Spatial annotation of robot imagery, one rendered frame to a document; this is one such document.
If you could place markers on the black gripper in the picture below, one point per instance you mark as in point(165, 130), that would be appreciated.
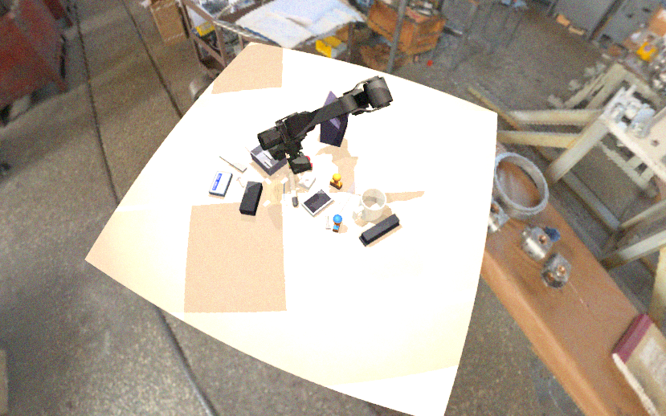
point(297, 160)

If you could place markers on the wooden stamp with yellow knob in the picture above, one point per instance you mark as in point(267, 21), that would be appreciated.
point(335, 181)

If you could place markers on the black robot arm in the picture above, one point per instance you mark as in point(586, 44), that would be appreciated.
point(296, 126)

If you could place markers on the beige mug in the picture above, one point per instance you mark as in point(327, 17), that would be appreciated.
point(371, 205)

